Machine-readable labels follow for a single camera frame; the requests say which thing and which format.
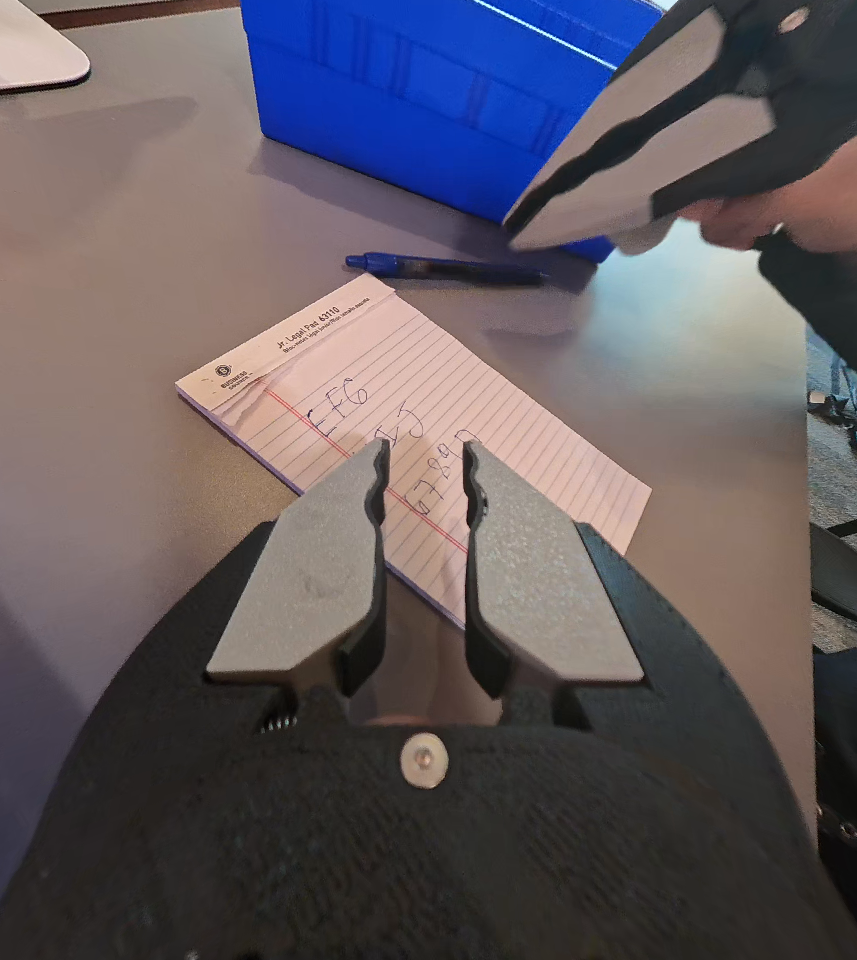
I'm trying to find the grey furniture foot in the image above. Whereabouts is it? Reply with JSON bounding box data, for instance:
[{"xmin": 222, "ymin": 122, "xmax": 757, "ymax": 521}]
[{"xmin": 809, "ymin": 521, "xmax": 857, "ymax": 627}]

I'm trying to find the white lined notepad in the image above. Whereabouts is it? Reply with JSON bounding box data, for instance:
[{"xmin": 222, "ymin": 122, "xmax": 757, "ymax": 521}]
[{"xmin": 175, "ymin": 273, "xmax": 653, "ymax": 630}]

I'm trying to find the blue retractable pen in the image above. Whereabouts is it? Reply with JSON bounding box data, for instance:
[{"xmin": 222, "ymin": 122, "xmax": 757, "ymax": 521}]
[{"xmin": 344, "ymin": 252, "xmax": 550, "ymax": 288}]

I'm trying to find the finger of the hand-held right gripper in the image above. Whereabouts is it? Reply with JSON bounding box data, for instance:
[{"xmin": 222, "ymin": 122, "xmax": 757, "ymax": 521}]
[
  {"xmin": 503, "ymin": 3, "xmax": 730, "ymax": 235},
  {"xmin": 507, "ymin": 96, "xmax": 781, "ymax": 258}
]

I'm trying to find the white monitor stand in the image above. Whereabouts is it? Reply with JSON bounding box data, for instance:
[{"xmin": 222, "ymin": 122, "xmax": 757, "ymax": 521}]
[{"xmin": 0, "ymin": 0, "xmax": 92, "ymax": 100}]

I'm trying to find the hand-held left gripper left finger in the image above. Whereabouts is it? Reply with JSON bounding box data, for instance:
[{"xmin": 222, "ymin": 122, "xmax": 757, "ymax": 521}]
[{"xmin": 205, "ymin": 438, "xmax": 392, "ymax": 699}]

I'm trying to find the blue plastic bin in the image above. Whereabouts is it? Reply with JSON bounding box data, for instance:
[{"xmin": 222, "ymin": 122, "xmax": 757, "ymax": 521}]
[{"xmin": 239, "ymin": 0, "xmax": 670, "ymax": 264}]

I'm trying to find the person's right hand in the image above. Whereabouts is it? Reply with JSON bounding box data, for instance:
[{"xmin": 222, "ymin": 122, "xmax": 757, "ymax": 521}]
[{"xmin": 679, "ymin": 116, "xmax": 857, "ymax": 255}]

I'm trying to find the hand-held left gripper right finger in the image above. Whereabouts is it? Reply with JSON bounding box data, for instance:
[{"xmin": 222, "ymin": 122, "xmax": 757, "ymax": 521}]
[{"xmin": 463, "ymin": 440, "xmax": 647, "ymax": 700}]

